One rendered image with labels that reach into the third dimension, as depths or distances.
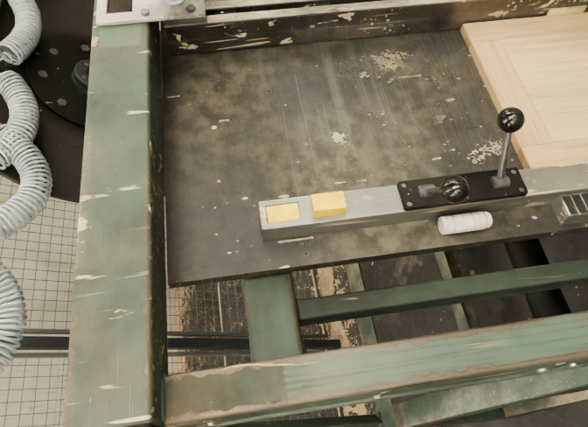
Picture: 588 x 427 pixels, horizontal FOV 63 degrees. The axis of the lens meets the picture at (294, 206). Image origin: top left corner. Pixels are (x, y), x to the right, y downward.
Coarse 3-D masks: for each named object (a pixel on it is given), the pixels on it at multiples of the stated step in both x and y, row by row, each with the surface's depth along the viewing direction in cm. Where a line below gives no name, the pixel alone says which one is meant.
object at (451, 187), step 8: (456, 176) 64; (432, 184) 75; (448, 184) 63; (456, 184) 63; (464, 184) 63; (424, 192) 74; (432, 192) 71; (440, 192) 65; (448, 192) 63; (456, 192) 63; (464, 192) 63; (448, 200) 64; (456, 200) 64
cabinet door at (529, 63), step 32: (480, 32) 98; (512, 32) 98; (544, 32) 98; (576, 32) 98; (480, 64) 94; (512, 64) 94; (544, 64) 94; (576, 64) 94; (512, 96) 89; (544, 96) 90; (576, 96) 90; (544, 128) 86; (576, 128) 86; (544, 160) 82; (576, 160) 82
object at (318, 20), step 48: (144, 0) 87; (192, 0) 87; (240, 0) 93; (288, 0) 93; (336, 0) 94; (384, 0) 96; (432, 0) 94; (480, 0) 95; (528, 0) 97; (576, 0) 99; (192, 48) 94; (240, 48) 96
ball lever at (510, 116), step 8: (504, 112) 70; (512, 112) 69; (520, 112) 69; (504, 120) 70; (512, 120) 69; (520, 120) 69; (504, 128) 70; (512, 128) 70; (520, 128) 70; (504, 136) 72; (504, 144) 73; (504, 152) 73; (504, 160) 74; (504, 168) 74; (496, 176) 76; (504, 176) 76; (496, 184) 75; (504, 184) 75
